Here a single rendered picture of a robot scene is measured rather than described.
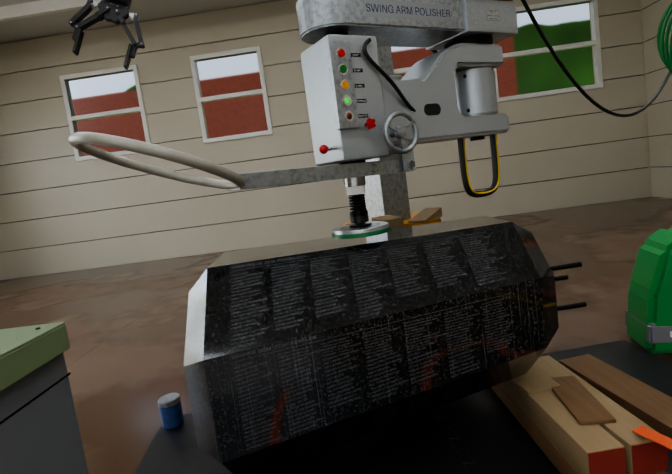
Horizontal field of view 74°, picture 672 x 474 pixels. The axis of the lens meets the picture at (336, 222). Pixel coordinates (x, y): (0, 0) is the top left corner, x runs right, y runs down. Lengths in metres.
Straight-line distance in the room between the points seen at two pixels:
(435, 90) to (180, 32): 6.92
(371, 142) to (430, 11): 0.57
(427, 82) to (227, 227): 6.47
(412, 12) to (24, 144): 8.31
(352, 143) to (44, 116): 8.06
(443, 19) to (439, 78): 0.22
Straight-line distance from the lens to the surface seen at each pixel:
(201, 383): 1.51
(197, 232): 8.12
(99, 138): 1.24
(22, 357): 1.01
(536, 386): 1.91
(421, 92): 1.77
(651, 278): 2.67
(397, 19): 1.76
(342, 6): 1.64
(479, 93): 2.01
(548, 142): 8.27
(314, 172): 1.51
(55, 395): 1.12
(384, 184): 2.41
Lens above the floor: 1.09
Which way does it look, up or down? 6 degrees down
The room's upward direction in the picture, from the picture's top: 8 degrees counter-clockwise
